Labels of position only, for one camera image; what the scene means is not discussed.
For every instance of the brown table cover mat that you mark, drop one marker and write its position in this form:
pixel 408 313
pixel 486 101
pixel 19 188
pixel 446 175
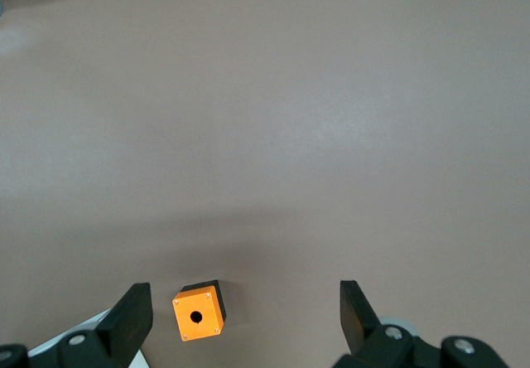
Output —
pixel 290 136

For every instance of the orange button enclosure box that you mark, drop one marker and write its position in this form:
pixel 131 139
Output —
pixel 207 318

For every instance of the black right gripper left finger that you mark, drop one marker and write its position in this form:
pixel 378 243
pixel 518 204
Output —
pixel 124 326

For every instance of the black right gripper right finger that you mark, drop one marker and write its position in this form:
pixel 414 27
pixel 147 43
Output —
pixel 364 335

